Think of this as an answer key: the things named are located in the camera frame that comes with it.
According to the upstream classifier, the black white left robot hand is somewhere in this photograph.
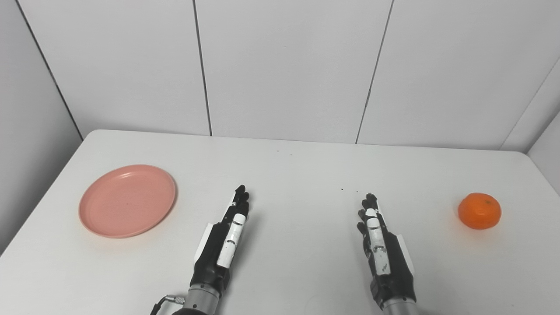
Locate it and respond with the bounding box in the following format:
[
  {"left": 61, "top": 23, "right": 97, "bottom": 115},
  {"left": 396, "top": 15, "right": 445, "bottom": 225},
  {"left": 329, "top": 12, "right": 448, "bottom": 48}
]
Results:
[{"left": 189, "top": 185, "right": 251, "bottom": 298}]

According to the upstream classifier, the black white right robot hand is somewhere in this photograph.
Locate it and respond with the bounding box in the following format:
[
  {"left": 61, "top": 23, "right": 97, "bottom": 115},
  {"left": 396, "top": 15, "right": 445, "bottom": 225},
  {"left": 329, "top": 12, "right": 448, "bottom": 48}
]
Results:
[{"left": 357, "top": 193, "right": 417, "bottom": 309}]

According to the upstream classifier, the orange fruit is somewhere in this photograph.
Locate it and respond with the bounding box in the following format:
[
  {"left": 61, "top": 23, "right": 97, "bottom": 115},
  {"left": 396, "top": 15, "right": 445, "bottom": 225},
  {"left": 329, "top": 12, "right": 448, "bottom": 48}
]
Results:
[{"left": 458, "top": 192, "right": 502, "bottom": 230}]

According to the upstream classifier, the pink round plate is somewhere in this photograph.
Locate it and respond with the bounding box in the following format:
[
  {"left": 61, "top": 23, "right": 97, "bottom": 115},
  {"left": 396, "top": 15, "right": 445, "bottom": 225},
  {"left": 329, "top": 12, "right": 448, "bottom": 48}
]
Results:
[{"left": 79, "top": 164, "right": 177, "bottom": 239}]

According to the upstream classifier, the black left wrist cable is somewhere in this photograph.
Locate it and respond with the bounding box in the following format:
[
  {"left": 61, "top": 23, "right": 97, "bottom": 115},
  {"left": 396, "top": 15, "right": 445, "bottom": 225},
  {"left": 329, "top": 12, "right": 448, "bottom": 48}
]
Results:
[{"left": 150, "top": 296, "right": 185, "bottom": 315}]

